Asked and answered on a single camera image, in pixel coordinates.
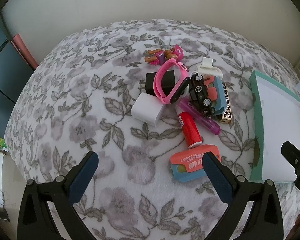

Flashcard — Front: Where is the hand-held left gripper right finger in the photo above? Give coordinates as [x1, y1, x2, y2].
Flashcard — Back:
[202, 152, 284, 240]

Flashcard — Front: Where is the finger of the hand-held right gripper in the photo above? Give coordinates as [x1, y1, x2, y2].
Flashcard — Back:
[281, 141, 300, 195]

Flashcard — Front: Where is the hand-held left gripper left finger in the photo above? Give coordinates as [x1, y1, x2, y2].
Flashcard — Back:
[17, 151, 99, 240]

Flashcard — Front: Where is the orange and blue toy knife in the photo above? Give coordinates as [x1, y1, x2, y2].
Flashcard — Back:
[202, 76, 227, 115]
[169, 144, 222, 182]

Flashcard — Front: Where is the teal rimmed white tray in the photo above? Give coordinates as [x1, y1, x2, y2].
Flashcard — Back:
[249, 70, 300, 182]

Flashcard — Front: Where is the purple translucent lighter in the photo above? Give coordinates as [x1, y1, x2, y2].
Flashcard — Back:
[177, 99, 221, 135]

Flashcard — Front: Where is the red plastic bottle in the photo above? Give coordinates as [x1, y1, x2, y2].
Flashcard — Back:
[175, 104, 203, 148]

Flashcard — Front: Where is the gold patterned lighter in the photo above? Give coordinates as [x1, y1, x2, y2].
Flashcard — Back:
[220, 82, 233, 124]

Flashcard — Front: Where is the white plug charger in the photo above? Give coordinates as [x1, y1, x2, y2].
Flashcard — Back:
[129, 92, 167, 127]

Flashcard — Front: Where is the black toy car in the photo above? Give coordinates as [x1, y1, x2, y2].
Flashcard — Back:
[189, 72, 215, 117]

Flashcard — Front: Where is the pink smart watch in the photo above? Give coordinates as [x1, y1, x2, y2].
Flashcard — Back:
[154, 59, 190, 105]

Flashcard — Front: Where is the black plug charger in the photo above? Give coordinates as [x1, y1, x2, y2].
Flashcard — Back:
[139, 71, 177, 97]

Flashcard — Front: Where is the grey floral blanket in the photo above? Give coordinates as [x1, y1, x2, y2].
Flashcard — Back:
[4, 19, 300, 240]

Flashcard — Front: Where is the white plastic clip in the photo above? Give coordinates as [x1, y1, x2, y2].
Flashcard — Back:
[196, 57, 223, 79]

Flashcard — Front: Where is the dark cabinet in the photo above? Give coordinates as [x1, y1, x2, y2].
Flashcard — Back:
[0, 12, 38, 140]

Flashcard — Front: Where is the pink toy doll figure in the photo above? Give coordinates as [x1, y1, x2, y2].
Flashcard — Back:
[144, 44, 184, 65]

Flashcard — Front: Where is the pink padded roll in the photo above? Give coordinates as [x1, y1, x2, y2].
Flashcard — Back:
[11, 34, 39, 70]

